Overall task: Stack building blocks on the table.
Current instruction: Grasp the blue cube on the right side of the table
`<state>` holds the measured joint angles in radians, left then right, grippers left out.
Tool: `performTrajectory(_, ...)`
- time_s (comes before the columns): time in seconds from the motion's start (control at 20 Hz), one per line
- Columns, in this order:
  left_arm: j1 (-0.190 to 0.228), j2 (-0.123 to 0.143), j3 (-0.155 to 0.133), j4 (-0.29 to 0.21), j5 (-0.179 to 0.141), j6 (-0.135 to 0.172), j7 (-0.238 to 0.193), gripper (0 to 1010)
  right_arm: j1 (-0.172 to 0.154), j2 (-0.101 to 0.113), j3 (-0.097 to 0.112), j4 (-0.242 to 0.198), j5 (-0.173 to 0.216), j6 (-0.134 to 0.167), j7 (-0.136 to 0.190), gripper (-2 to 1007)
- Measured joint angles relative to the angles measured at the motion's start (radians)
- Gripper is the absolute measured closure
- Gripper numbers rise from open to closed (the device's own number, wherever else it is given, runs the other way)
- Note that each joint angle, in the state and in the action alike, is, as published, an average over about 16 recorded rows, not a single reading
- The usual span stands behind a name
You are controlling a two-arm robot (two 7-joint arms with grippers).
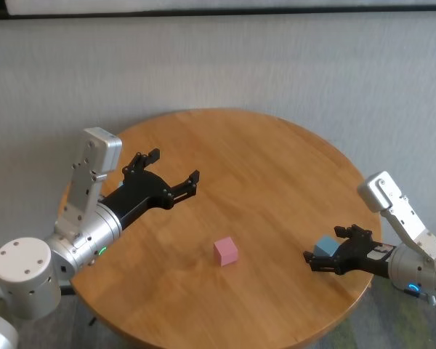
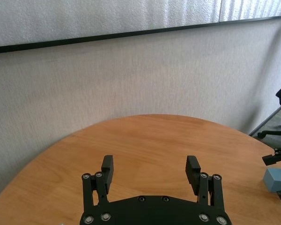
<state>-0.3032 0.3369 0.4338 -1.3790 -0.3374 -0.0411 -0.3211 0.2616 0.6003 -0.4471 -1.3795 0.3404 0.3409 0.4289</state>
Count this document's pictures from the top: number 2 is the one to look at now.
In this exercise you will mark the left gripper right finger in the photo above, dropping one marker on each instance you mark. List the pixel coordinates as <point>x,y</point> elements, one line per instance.
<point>206,187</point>

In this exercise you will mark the black wall trim strip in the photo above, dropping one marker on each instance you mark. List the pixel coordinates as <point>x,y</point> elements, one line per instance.
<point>107,37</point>

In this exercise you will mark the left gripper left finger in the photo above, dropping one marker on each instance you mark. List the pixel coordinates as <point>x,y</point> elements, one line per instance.
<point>98,187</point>

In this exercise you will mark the white foam wall panel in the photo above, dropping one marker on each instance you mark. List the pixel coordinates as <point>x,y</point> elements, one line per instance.
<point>107,16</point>

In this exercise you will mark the black partition baseboard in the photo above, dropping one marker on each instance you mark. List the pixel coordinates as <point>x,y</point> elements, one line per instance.
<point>265,120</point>

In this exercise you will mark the blue cube block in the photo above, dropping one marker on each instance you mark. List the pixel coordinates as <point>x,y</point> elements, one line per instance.
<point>276,179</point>

